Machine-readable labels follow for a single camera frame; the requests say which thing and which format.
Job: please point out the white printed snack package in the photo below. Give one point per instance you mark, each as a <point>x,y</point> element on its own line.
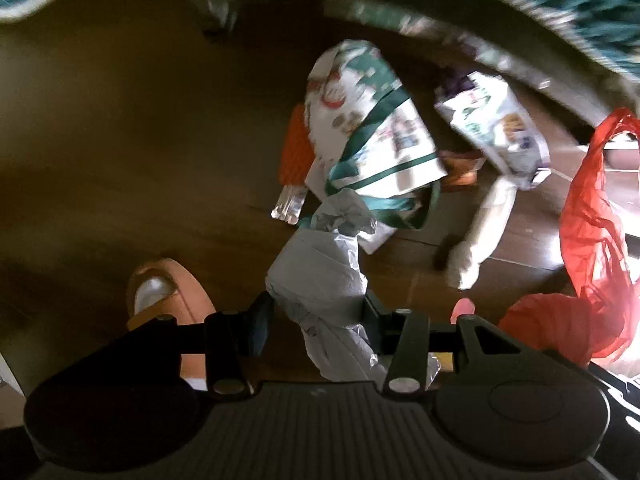
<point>500,130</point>

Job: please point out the small orange snack wrapper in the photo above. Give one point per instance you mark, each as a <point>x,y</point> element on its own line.
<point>462,171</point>

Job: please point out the red plastic bag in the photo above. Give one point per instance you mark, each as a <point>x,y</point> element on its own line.
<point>585,220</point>

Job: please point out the orange ribbed packet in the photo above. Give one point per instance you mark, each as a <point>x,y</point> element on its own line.
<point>297,155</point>

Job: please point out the purple and silver wrapper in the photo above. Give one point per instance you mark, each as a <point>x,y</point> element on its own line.
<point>452,82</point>

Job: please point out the white crumpled wrapper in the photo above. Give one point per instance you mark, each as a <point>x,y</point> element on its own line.
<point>487,225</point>

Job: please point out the green and white printed package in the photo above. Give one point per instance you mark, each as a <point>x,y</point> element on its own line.
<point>360,110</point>

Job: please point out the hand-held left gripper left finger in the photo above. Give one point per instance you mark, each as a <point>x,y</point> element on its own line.
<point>260,329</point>

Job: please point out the grey plastic bag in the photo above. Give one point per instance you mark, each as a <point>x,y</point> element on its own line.
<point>315,275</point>

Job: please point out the person's foot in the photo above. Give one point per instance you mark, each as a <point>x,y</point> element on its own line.
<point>150,295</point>

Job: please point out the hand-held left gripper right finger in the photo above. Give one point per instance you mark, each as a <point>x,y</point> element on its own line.
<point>373,318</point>

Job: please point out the orange slipper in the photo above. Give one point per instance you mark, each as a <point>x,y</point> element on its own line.
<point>187,300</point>
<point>462,310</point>

